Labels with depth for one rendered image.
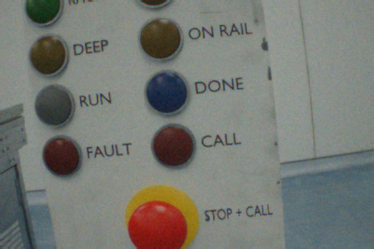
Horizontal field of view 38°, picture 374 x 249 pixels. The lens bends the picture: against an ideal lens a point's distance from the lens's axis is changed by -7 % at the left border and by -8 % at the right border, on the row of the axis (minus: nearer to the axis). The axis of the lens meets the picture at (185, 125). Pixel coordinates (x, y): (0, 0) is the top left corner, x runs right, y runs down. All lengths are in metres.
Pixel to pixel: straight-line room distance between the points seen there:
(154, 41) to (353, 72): 3.92
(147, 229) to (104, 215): 0.05
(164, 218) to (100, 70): 0.11
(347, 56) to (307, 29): 0.37
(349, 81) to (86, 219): 3.90
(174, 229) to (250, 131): 0.08
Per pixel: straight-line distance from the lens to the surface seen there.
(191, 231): 0.40
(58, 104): 0.40
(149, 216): 0.37
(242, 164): 0.39
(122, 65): 0.39
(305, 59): 4.16
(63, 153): 0.40
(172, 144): 0.38
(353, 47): 4.26
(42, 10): 0.40
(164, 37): 0.38
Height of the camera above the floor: 1.06
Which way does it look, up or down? 8 degrees down
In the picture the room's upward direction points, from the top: 7 degrees counter-clockwise
